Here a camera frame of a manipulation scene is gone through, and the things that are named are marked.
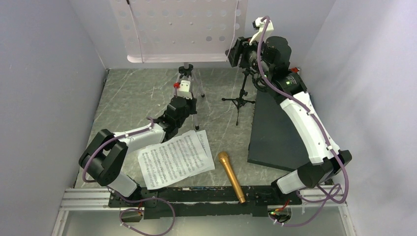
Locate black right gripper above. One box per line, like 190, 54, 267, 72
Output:
226, 33, 272, 79

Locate sheet music page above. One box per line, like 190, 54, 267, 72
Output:
196, 130, 212, 158
138, 130, 215, 190

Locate lilac perforated music stand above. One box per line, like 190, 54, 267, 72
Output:
109, 0, 248, 131

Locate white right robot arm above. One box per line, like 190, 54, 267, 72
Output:
225, 36, 352, 204

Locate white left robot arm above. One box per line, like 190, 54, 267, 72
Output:
79, 96, 197, 207

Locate gold microphone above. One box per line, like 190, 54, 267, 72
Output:
218, 151, 246, 204

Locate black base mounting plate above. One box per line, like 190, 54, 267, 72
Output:
109, 185, 302, 219

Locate dark rectangular equipment case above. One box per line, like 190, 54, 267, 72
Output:
247, 91, 310, 172

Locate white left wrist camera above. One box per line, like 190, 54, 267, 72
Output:
174, 80, 193, 100

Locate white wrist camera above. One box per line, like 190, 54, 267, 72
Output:
249, 17, 274, 45
174, 80, 193, 100

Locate black microphone shock-mount stand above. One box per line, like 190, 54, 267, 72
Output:
221, 68, 267, 126

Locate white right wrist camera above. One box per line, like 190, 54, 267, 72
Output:
249, 17, 274, 45

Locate aluminium frame rails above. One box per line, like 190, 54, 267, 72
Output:
51, 75, 356, 236

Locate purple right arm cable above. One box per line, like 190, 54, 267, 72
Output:
256, 16, 350, 228

